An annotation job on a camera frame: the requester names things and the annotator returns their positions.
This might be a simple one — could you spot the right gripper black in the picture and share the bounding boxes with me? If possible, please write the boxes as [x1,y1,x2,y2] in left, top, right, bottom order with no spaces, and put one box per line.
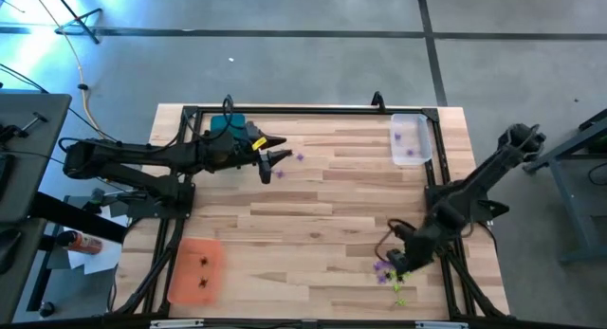
[387,228,438,280]

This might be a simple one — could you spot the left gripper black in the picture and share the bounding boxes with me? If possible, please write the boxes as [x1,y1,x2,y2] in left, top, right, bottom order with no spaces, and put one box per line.
[231,121,294,186]

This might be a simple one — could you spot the teal plastic bin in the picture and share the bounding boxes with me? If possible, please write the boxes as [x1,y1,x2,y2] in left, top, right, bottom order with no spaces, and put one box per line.
[210,113,248,141]

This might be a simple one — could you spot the clear plastic bin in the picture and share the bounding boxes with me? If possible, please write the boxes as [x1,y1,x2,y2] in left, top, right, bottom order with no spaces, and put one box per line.
[389,113,433,167]

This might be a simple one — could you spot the orange plastic bin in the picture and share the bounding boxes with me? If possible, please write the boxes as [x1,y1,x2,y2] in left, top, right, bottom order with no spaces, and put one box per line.
[167,237,227,307]

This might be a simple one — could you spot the black handheld tool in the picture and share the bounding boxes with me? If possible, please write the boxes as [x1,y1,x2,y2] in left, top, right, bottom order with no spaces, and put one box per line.
[83,187,148,211]

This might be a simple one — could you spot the white paper sheets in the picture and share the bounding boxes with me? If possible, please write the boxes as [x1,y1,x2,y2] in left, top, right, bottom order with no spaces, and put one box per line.
[65,204,130,276]

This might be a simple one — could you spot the black diagonal support bar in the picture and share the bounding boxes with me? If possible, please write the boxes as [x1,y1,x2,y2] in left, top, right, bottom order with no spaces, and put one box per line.
[28,190,129,245]

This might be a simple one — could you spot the orange spray can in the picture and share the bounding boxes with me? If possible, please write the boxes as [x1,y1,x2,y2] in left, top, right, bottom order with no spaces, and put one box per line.
[56,229,104,255]

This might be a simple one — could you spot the black tripod stand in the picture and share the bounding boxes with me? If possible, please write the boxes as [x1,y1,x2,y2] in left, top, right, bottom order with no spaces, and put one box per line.
[49,0,104,46]

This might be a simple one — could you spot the grey side table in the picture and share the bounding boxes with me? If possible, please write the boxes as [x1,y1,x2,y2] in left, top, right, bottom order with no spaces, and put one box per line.
[0,92,73,323]

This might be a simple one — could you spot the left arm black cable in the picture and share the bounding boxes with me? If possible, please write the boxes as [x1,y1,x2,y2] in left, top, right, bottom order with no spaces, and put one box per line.
[182,95,236,143]

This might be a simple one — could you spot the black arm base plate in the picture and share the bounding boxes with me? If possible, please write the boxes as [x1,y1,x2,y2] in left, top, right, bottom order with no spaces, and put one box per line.
[424,182,497,224]
[126,182,196,221]

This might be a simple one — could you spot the grey blue workbench frame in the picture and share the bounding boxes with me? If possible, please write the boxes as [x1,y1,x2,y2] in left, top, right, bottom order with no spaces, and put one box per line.
[521,108,607,266]

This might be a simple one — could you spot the yellow cable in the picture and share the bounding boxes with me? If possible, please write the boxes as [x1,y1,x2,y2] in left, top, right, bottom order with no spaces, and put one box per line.
[28,0,106,141]

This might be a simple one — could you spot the black T-handle tool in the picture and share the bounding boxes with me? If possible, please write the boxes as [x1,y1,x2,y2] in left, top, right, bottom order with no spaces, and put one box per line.
[21,111,48,134]

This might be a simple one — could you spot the black floor cable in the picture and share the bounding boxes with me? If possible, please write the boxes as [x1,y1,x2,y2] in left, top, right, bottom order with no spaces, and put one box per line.
[0,63,149,172]

